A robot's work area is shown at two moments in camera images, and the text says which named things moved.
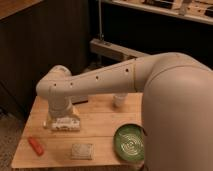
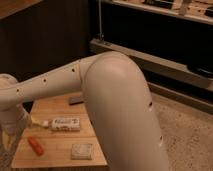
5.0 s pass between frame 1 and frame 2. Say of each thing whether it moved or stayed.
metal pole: stayed
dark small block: stayed
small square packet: stayed
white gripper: moved
